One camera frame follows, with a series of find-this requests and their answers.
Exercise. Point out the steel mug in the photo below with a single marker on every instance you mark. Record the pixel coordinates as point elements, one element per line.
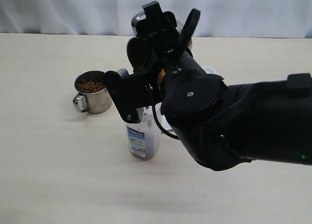
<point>92,96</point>
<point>136,47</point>

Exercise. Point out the white curtain backdrop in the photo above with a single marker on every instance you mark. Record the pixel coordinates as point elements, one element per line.
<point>219,18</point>

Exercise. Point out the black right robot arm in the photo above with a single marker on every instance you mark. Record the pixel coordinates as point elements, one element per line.
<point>223,125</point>

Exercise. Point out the clear plastic container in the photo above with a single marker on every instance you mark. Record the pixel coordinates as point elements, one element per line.
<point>144,137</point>

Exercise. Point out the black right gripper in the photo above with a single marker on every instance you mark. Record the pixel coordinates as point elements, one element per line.
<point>169,41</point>

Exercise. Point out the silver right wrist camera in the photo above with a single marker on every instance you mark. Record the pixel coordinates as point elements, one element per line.
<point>131,117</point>

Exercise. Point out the white plastic tray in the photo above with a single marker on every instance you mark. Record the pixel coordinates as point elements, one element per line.
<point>164,122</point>

